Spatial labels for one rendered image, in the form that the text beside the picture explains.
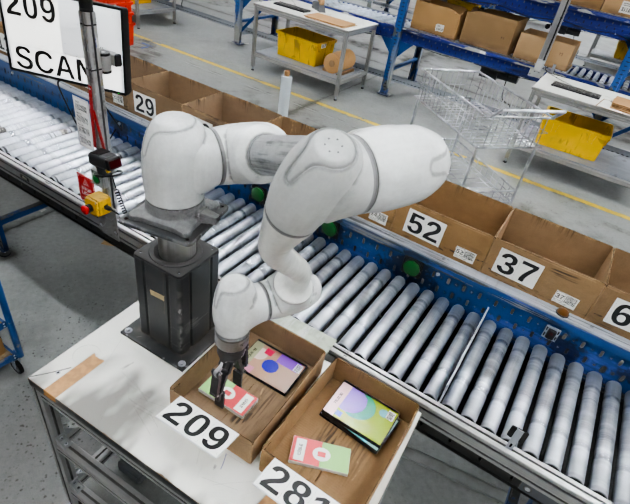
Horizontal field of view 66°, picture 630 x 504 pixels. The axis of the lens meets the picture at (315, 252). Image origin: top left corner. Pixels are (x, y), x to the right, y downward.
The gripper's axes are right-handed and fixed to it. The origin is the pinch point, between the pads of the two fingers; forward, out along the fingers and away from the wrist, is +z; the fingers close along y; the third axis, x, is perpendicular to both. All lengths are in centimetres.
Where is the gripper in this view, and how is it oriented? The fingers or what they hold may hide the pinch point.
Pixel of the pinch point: (228, 389)
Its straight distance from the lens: 148.4
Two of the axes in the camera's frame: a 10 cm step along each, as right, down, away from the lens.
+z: -1.4, 7.9, 5.9
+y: 5.0, -4.6, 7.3
